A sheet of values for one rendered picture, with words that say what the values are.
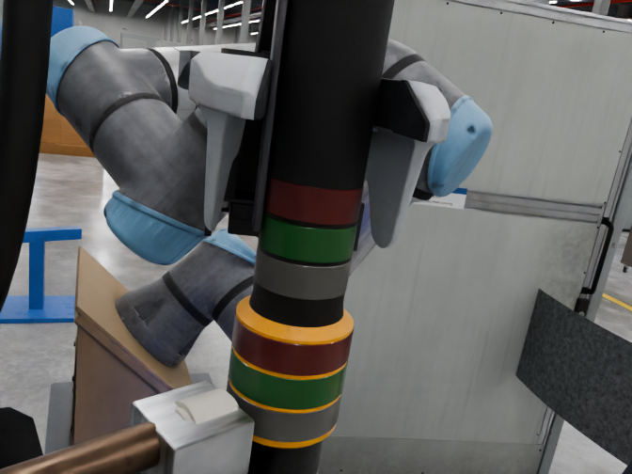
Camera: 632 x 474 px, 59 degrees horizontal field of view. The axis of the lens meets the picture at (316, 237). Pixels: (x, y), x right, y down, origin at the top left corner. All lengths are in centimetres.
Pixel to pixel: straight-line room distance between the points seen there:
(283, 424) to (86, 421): 75
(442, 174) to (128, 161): 39
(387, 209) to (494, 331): 226
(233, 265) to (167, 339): 16
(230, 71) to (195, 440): 11
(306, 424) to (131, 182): 29
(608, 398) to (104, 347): 177
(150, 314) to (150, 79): 51
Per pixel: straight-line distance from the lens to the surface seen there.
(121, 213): 45
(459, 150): 69
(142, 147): 45
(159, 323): 93
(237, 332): 20
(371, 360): 233
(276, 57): 18
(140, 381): 91
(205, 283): 93
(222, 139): 18
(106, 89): 49
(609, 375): 222
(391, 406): 247
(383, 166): 21
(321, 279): 18
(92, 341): 87
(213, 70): 17
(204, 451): 19
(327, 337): 19
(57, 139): 950
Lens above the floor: 163
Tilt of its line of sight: 16 degrees down
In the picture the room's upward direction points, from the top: 9 degrees clockwise
